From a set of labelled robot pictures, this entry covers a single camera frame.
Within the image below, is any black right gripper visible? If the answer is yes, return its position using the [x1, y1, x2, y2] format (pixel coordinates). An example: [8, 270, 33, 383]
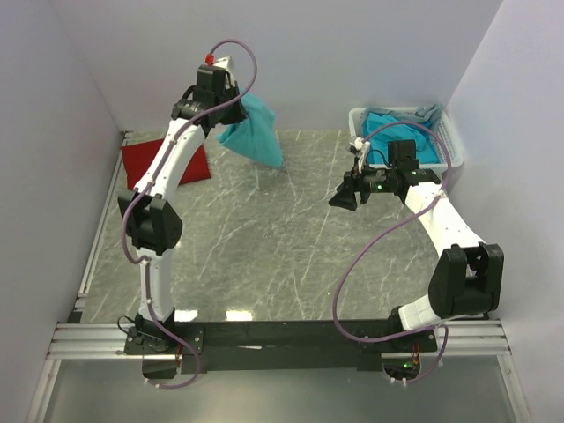
[329, 158, 397, 212]

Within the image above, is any light blue t-shirt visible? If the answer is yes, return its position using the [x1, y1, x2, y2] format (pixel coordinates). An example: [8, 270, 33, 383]
[216, 93, 283, 168]

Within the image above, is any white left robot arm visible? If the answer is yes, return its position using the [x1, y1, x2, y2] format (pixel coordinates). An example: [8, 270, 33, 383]
[118, 56, 247, 354]

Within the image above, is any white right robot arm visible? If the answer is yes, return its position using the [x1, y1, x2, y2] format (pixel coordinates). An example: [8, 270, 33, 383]
[329, 137, 504, 352]

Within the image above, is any blue t-shirt in basket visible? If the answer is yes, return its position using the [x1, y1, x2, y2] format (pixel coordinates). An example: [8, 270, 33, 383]
[361, 112, 440, 165]

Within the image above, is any folded red t-shirt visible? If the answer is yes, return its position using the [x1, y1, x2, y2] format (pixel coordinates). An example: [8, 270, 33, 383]
[121, 139, 212, 189]

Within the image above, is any white plastic laundry basket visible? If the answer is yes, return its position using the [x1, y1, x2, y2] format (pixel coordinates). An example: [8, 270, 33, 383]
[348, 107, 464, 174]

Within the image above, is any grey t-shirt in basket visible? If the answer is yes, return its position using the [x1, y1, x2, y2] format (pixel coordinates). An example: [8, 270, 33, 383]
[367, 103, 444, 127]

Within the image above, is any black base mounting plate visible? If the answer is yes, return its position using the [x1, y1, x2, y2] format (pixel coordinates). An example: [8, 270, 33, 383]
[122, 316, 442, 375]

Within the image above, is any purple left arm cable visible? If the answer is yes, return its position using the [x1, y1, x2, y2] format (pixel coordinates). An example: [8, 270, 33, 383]
[121, 39, 258, 391]

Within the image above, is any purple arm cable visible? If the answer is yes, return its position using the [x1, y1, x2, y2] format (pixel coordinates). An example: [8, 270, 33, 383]
[121, 39, 258, 391]
[332, 121, 453, 385]

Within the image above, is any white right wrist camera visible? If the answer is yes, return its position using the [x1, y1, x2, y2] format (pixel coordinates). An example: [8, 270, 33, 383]
[349, 137, 371, 174]

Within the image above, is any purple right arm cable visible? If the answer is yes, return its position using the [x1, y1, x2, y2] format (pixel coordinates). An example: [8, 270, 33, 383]
[332, 121, 453, 385]

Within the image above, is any aluminium frame rail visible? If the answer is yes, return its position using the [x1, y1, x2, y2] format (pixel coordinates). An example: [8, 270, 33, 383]
[47, 320, 511, 360]

